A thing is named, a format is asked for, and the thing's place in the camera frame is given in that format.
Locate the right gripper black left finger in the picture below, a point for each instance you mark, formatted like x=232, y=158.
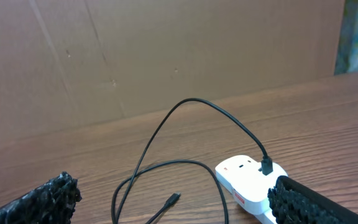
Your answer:
x=51, y=203

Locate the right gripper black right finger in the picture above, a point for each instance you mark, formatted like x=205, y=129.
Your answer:
x=294, y=203

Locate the white USB charger adapter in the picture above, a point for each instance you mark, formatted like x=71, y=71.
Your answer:
x=243, y=178

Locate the white power strip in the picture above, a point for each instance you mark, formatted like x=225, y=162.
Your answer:
x=266, y=217

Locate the brown cardboard backdrop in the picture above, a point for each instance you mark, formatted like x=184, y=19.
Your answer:
x=65, y=64

